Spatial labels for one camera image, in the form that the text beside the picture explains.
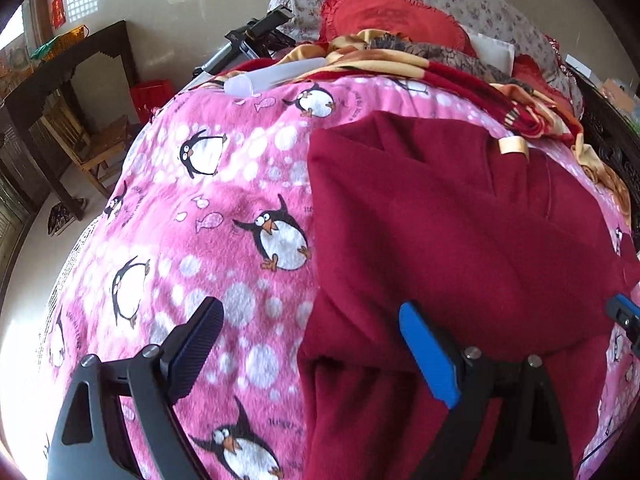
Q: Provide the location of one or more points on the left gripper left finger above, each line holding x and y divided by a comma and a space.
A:
91, 439

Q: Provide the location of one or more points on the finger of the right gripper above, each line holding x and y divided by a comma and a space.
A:
626, 314

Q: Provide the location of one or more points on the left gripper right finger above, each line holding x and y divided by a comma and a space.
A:
530, 439

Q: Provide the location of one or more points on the dark red garment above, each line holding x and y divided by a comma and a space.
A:
506, 252

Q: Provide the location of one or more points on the dark carved wooden cabinet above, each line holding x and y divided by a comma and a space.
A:
615, 141

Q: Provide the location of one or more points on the wooden chair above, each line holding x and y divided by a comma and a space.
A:
90, 153

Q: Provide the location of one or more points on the white pillow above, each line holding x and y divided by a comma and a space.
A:
493, 51

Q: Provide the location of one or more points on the red bin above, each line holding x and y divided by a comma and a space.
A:
147, 96

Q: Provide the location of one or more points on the dark wooden table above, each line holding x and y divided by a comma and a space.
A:
25, 104

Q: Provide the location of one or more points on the white plastic tube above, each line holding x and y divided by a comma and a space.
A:
257, 81

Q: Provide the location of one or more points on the left red heart cushion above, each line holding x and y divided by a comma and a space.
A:
411, 19

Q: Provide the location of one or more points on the floral padded headboard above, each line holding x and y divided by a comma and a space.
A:
492, 18

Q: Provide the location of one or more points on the black tripod camera rig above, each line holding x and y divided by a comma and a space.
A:
258, 38

